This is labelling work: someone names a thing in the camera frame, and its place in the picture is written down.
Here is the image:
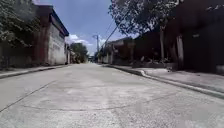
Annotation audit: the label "grey concrete road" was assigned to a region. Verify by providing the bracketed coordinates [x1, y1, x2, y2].
[0, 62, 224, 128]

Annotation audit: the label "large dark tree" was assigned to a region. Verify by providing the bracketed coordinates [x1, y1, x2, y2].
[108, 0, 181, 63]

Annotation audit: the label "grey building with red pillar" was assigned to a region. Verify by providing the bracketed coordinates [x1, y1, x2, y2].
[32, 4, 70, 67]

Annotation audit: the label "overhead wires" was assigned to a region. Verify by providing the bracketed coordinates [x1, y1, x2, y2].
[99, 7, 134, 51]

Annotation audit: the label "narrow concrete kerb strip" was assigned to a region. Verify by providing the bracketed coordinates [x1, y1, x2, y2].
[0, 64, 72, 80]

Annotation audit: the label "low dark-roofed building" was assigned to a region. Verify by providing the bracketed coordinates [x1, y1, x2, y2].
[98, 30, 162, 66]

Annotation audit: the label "dark building with pillars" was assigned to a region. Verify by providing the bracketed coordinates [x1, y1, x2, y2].
[163, 0, 224, 75]

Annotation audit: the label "raised concrete pavement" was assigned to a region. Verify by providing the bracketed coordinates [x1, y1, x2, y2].
[102, 63, 224, 100]

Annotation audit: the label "green tree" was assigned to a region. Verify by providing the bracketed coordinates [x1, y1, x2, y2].
[69, 42, 90, 64]

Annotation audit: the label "utility pole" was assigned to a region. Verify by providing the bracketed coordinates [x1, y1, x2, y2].
[92, 34, 100, 54]

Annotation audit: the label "leafy tree over wall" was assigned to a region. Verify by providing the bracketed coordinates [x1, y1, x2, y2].
[0, 0, 42, 69]

